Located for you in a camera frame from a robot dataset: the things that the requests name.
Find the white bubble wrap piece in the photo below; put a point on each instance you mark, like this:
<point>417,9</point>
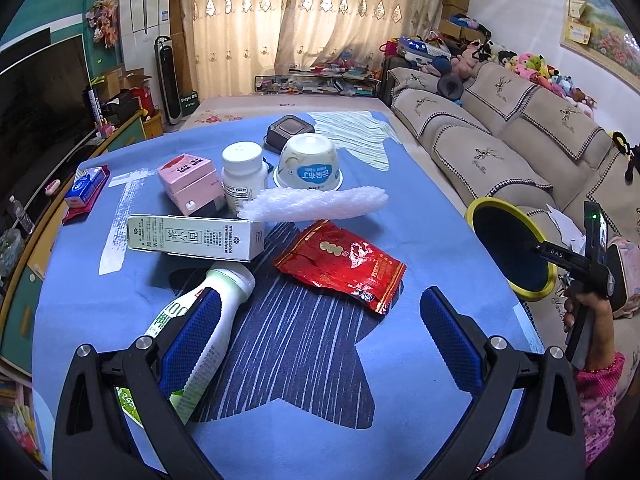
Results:
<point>310,202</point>

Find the beige curtains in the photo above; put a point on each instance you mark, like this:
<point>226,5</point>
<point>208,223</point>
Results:
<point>300,25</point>

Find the dark grey box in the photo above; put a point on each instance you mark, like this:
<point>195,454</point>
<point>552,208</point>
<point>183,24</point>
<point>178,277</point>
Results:
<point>287,127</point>

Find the pink carton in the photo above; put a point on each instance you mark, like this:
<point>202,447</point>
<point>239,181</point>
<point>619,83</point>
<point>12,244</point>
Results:
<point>187,180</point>

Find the framed wall picture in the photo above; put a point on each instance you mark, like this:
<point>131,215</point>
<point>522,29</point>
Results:
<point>605,25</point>

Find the beige sofa with covers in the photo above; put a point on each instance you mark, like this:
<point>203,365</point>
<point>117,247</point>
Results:
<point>500,145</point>

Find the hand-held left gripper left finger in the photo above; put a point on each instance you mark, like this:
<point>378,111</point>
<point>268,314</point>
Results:
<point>192,340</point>

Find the white yogurt bottle green label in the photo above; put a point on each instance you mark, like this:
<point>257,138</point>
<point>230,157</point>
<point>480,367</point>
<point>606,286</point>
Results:
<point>225,285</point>

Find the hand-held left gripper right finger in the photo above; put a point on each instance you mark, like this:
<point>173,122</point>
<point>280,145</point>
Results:
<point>450,345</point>

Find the artificial flower decoration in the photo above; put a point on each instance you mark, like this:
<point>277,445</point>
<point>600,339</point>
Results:
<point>102,20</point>

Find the blue star tablecloth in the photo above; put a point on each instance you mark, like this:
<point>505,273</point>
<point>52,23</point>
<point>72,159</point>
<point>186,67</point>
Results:
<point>310,360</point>

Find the white standing air conditioner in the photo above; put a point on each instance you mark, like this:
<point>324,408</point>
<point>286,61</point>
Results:
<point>145,5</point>

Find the white pudding cup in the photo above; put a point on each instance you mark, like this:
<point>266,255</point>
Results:
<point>310,160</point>

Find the white pill bottle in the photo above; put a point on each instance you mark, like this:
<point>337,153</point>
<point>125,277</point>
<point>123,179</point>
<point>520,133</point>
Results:
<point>243,170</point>

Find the red snack packet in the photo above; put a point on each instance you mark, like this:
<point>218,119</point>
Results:
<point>340,255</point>

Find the long white carton box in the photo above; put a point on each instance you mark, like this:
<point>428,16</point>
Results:
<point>190,235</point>

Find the black bin with yellow rim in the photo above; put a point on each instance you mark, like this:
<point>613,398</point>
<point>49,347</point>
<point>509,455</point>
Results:
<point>510,245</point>

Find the floral cream rug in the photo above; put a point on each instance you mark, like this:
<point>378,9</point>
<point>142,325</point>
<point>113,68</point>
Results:
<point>240,107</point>

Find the clear water bottle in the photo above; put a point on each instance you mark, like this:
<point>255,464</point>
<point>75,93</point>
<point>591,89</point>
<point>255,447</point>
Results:
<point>21,215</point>

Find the white papers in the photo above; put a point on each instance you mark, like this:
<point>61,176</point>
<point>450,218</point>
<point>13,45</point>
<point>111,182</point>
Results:
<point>562,225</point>

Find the black television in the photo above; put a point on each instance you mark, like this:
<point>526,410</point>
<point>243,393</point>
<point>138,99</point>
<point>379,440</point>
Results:
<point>40,110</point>

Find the stack of cardboard boxes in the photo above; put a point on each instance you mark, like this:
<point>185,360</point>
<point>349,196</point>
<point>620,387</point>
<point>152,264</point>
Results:
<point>457,10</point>

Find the yellow black plush toy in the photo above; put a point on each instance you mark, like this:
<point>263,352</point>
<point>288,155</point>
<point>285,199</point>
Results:
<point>620,141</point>

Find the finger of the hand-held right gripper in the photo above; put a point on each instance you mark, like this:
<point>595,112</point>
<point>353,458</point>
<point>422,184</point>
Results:
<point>555,252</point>

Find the person's right forearm pink sleeve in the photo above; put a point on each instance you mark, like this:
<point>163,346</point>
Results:
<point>600,410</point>

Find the row of plush toys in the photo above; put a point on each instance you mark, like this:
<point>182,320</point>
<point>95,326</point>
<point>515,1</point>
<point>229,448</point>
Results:
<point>530,67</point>

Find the open cardboard boxes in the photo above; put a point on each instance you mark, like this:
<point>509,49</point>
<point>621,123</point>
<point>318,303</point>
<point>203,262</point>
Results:
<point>122,85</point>

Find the star print bag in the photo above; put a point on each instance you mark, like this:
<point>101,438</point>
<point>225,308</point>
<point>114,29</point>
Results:
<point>420,49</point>

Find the blue tissue pack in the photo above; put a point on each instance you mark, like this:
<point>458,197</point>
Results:
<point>85,187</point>

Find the black tower fan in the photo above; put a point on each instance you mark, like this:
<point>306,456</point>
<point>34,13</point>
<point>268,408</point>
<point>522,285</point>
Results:
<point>169,80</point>

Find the person's right hand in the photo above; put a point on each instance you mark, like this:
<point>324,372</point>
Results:
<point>602,330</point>

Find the flat red packet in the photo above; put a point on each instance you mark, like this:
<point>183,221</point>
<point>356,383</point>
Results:
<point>80,213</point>

